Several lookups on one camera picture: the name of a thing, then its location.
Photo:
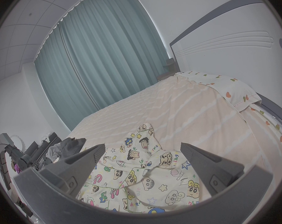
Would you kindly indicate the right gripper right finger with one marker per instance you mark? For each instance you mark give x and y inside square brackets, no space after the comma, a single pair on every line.
[208,169]

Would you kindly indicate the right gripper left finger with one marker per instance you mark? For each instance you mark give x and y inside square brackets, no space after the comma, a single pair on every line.
[78,167]

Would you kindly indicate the white printed pyjama top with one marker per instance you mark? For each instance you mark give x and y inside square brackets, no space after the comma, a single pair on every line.
[141,176]

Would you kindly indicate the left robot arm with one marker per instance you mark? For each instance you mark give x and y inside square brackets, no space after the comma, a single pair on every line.
[3,139]

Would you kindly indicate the bed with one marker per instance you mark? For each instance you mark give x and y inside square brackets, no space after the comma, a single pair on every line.
[178,115]

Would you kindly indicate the black garment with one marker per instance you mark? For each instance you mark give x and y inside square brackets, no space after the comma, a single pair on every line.
[73,146]

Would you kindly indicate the grey garment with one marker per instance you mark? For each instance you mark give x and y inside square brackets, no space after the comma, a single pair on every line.
[54,153]

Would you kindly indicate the black sofa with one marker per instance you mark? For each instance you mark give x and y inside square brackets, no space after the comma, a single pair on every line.
[38,148]

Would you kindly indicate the heap of mixed items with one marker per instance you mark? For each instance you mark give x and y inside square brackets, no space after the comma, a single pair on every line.
[16,168]

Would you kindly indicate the white printed pillow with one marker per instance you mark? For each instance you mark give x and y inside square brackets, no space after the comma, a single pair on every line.
[225,90]

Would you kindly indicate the blue-green curtain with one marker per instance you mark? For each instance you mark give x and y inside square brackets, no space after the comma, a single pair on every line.
[113,45]
[61,83]

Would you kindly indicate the grey bedside table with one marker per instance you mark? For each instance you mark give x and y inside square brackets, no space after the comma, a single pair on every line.
[168,71]

